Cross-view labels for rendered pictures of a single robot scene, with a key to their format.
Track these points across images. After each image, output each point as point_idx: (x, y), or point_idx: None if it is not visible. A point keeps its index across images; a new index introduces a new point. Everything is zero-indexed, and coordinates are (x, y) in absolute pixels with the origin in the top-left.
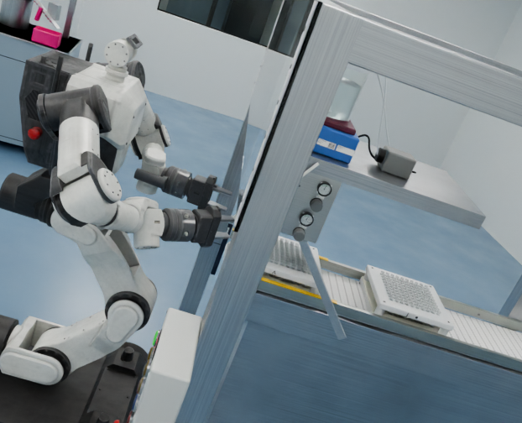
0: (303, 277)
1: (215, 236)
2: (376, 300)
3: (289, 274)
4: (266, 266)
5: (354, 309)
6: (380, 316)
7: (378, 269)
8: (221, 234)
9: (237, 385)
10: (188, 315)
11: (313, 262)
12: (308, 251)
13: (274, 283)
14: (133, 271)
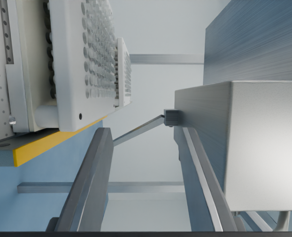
0: (110, 111)
1: (98, 231)
2: (119, 97)
3: (104, 115)
4: (93, 121)
5: (110, 114)
6: (115, 110)
7: (124, 45)
8: (105, 168)
9: None
10: None
11: (144, 130)
12: (154, 126)
13: (81, 129)
14: None
